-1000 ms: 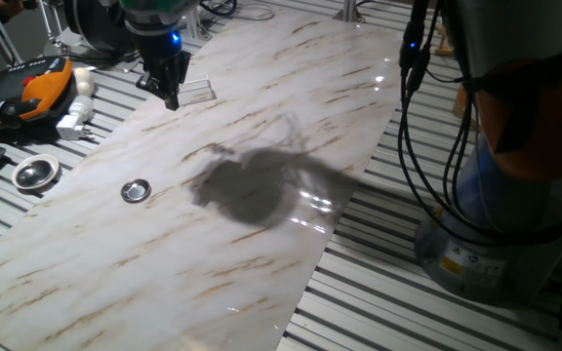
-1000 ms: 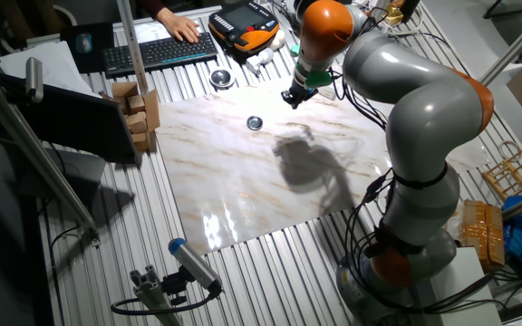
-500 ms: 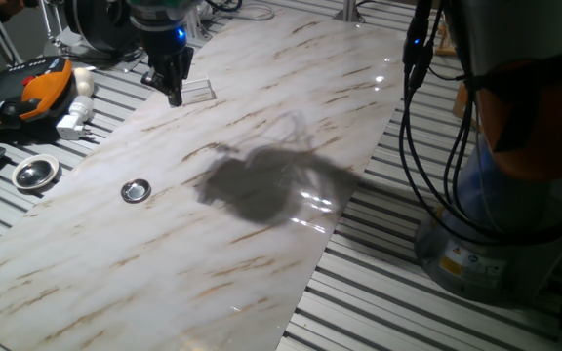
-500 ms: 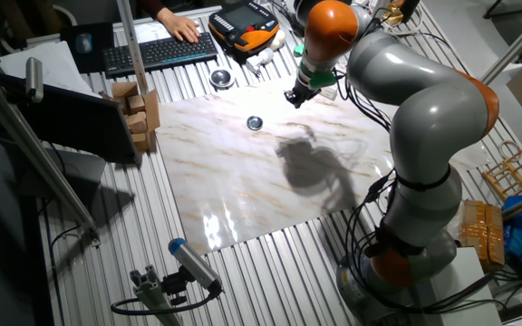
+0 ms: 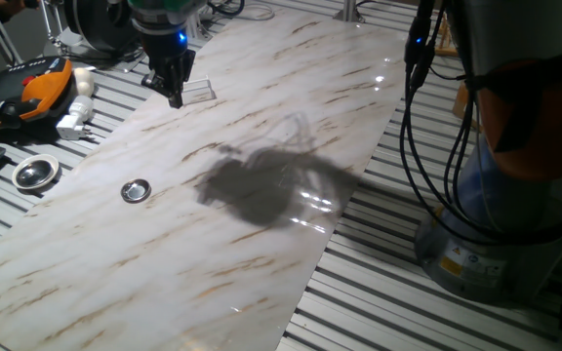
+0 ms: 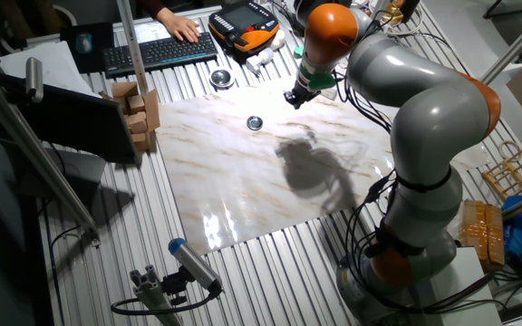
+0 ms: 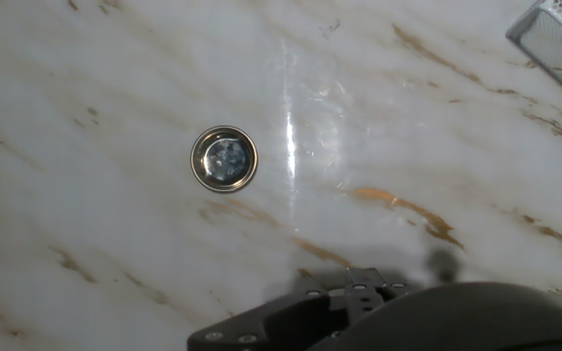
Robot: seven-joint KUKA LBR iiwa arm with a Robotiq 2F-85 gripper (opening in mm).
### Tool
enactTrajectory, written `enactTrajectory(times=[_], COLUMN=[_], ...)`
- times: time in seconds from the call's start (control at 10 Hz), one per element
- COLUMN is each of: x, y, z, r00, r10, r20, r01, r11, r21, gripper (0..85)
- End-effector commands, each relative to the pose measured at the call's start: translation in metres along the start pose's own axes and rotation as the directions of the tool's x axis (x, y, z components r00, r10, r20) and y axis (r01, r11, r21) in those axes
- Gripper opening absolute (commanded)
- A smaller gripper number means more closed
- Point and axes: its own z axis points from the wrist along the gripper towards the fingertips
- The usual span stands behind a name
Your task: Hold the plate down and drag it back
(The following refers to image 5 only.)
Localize marble pattern sheet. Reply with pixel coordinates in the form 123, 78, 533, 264
0, 4, 409, 351

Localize white egg shaped object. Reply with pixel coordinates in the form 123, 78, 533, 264
73, 66, 96, 98

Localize short aluminium post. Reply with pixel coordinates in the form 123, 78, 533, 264
333, 0, 366, 23

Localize white wire mesh basket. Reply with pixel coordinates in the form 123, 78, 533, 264
181, 74, 217, 106

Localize black cable bundle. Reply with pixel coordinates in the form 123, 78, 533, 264
400, 0, 562, 245

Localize small round metal plate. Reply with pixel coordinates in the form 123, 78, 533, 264
120, 177, 152, 205

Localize white power adapter plug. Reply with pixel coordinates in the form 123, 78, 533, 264
55, 95, 96, 141

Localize small wooden rack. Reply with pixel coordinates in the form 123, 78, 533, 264
431, 14, 473, 118

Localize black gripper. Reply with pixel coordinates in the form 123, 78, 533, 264
139, 26, 197, 109

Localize person's hand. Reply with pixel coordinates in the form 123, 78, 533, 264
0, 0, 41, 19

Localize orange black teach pendant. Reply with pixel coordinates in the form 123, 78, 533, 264
0, 56, 75, 133

